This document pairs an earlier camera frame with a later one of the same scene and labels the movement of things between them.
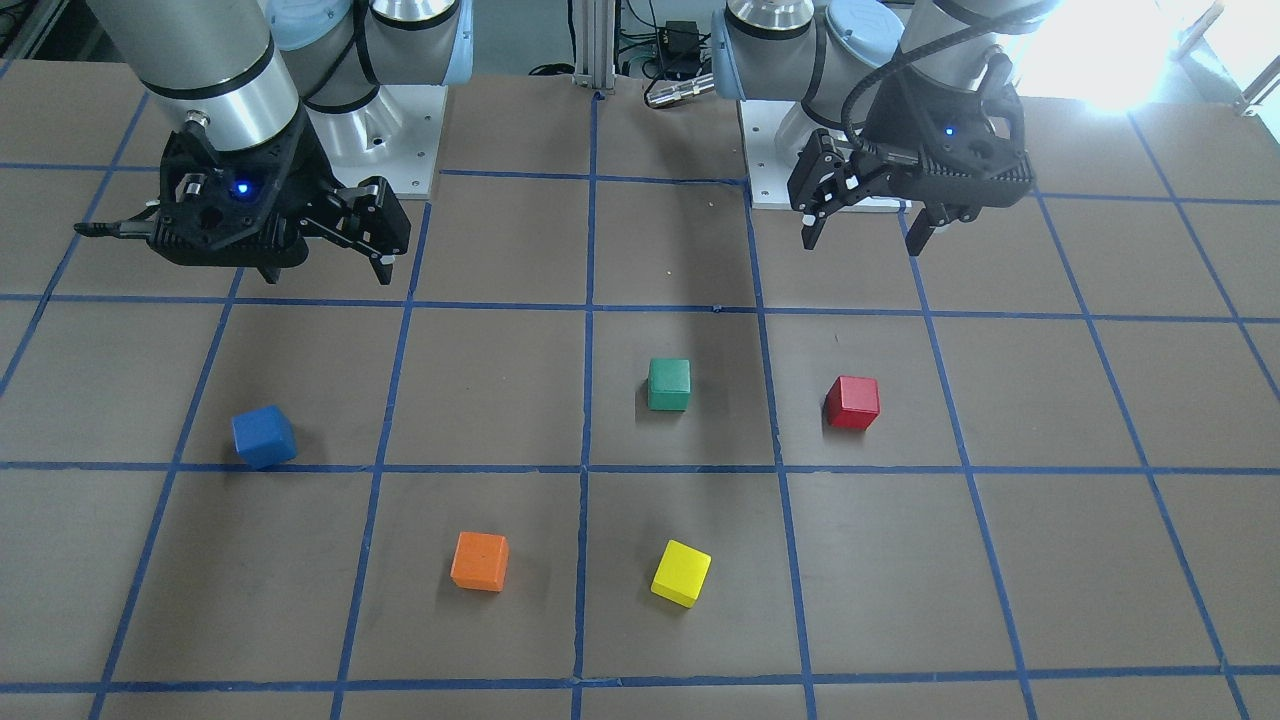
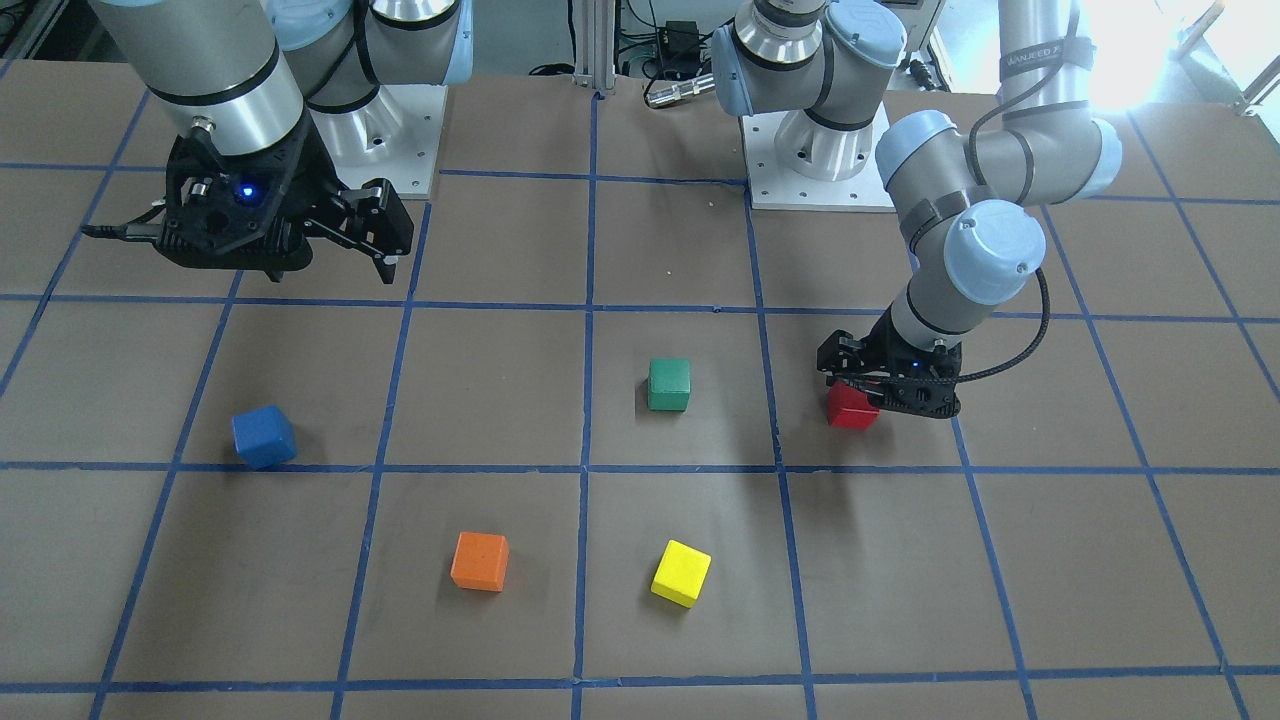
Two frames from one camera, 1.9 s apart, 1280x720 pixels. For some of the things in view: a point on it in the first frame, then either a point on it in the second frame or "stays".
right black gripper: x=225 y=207 stays
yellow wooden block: x=681 y=573 stays
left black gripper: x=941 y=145 to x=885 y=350
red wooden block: x=853 y=402 stays
